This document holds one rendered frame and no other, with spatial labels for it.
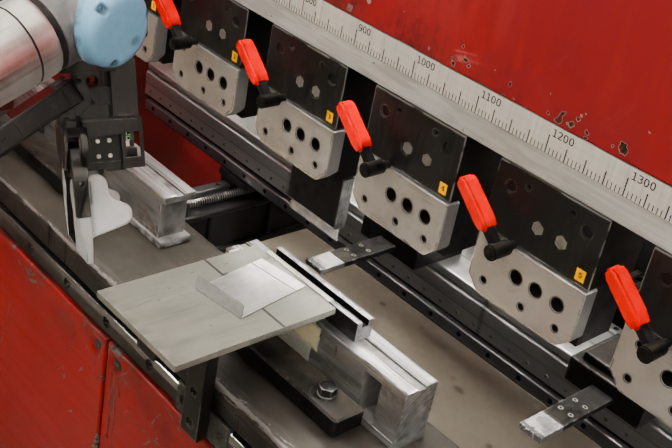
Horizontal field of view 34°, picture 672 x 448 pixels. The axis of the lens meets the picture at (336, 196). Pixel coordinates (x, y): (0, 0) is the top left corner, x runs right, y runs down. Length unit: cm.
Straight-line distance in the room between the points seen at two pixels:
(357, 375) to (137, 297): 31
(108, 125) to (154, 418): 67
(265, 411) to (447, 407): 157
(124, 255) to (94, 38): 86
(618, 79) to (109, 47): 48
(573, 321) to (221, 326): 47
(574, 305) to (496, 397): 196
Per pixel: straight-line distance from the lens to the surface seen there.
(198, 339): 140
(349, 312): 150
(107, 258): 177
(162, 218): 179
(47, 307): 193
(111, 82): 116
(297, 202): 153
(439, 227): 128
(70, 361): 191
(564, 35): 113
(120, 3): 96
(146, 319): 142
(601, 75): 111
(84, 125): 115
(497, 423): 304
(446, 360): 321
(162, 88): 217
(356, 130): 130
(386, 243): 166
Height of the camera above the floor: 183
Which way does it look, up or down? 28 degrees down
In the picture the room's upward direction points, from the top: 11 degrees clockwise
